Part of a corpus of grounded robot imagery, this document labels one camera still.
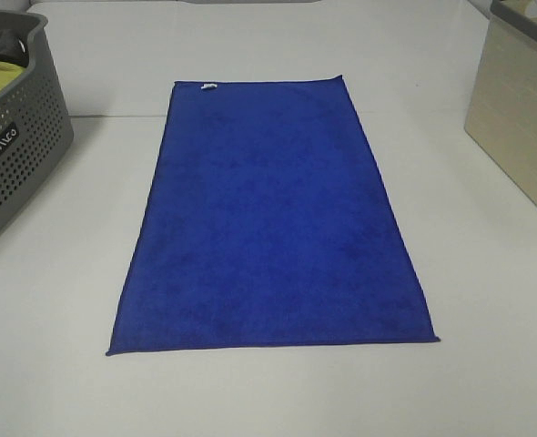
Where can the blue microfiber towel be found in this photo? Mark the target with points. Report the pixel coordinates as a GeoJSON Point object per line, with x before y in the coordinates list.
{"type": "Point", "coordinates": [267, 224]}

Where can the grey perforated plastic basket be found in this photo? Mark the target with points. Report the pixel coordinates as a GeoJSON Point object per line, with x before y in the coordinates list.
{"type": "Point", "coordinates": [35, 128]}

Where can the beige plastic storage box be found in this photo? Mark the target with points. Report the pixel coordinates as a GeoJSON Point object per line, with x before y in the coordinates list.
{"type": "Point", "coordinates": [502, 115]}

